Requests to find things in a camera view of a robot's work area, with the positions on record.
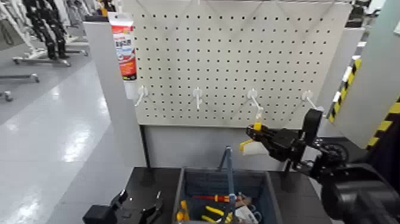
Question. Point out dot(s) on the black humanoid robot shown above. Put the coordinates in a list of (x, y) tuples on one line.
[(47, 28)]

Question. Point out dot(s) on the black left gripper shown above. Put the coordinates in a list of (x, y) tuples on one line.
[(100, 215)]

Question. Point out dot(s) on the grey pegboard stand panel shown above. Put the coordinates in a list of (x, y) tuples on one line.
[(193, 147)]

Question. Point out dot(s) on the white perforated pegboard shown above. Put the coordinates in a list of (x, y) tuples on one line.
[(237, 56)]

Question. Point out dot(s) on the white packet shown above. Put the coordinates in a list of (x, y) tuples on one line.
[(245, 215)]

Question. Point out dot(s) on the black pegboard stand post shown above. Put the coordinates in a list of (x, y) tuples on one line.
[(286, 165), (145, 147)]

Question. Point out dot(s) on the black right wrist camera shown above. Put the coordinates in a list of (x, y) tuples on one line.
[(312, 125)]

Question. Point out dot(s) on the white red sealant tube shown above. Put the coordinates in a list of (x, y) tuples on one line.
[(125, 43)]

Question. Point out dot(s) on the grey wheeled stand leg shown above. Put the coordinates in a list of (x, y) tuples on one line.
[(22, 77), (7, 95)]

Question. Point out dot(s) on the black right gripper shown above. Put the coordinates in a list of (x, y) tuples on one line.
[(286, 144)]

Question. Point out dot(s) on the grey column yellow black tape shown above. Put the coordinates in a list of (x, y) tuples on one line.
[(372, 78)]

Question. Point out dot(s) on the black background equipment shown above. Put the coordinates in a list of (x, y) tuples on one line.
[(356, 14)]

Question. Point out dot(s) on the red yellow screwdriver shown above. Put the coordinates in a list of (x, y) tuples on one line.
[(209, 197)]

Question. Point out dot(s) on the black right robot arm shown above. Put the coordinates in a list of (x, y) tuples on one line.
[(359, 187)]

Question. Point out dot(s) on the yellow paint roller white sleeve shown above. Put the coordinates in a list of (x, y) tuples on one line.
[(253, 149)]

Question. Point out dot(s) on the grey plastic crate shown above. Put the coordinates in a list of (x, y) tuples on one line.
[(212, 181)]

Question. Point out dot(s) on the white pegboard hook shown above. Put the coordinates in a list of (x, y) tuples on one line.
[(253, 95), (197, 95), (307, 97), (141, 94)]

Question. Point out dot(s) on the grey partition panel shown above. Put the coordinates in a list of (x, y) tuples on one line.
[(328, 78), (115, 109)]

